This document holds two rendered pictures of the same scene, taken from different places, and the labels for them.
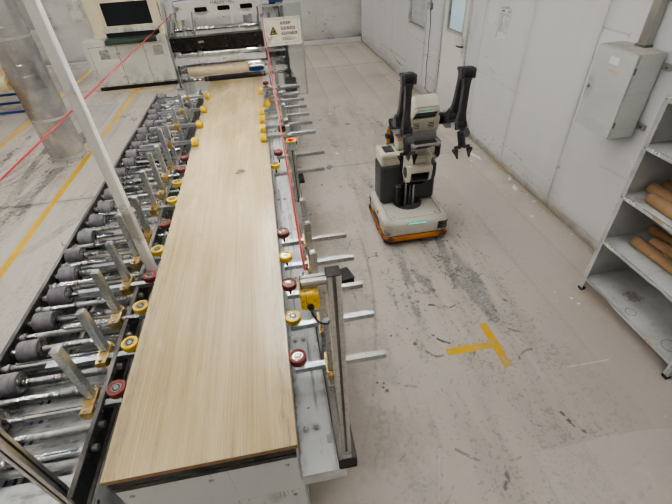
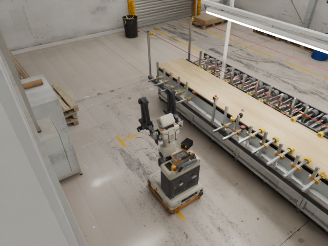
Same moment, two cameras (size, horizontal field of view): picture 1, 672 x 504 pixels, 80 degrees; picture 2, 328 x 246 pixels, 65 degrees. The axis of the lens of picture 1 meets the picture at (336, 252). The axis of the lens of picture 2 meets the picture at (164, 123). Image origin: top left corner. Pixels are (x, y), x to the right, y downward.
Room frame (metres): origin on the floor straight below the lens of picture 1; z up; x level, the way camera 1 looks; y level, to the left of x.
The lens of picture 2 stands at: (5.66, -2.01, 3.44)
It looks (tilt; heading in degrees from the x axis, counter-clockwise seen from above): 38 degrees down; 154
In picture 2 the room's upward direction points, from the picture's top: 1 degrees counter-clockwise
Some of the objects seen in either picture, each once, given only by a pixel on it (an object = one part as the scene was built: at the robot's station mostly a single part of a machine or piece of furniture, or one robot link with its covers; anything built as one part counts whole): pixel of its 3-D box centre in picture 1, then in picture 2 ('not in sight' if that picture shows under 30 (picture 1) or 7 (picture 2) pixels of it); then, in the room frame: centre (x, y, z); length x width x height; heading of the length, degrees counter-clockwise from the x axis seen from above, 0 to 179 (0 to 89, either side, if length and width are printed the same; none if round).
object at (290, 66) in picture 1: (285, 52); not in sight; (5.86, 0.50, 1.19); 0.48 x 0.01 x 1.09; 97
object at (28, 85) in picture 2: not in sight; (31, 84); (1.79, -2.29, 1.59); 0.30 x 0.08 x 0.08; 97
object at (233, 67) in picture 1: (233, 67); not in sight; (5.85, 1.22, 1.05); 1.43 x 0.12 x 0.12; 97
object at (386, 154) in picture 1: (405, 169); (178, 171); (3.46, -0.72, 0.59); 0.55 x 0.34 x 0.83; 97
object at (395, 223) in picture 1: (406, 212); (174, 185); (3.37, -0.74, 0.16); 0.67 x 0.64 x 0.25; 7
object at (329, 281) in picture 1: (329, 380); (151, 54); (0.79, 0.05, 1.20); 0.15 x 0.12 x 1.00; 7
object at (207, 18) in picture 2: not in sight; (220, 15); (-3.67, 5.24, 0.23); 2.41 x 0.77 x 0.17; 99
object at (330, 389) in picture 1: (294, 178); (231, 137); (3.27, 0.34, 0.67); 5.11 x 0.08 x 0.10; 7
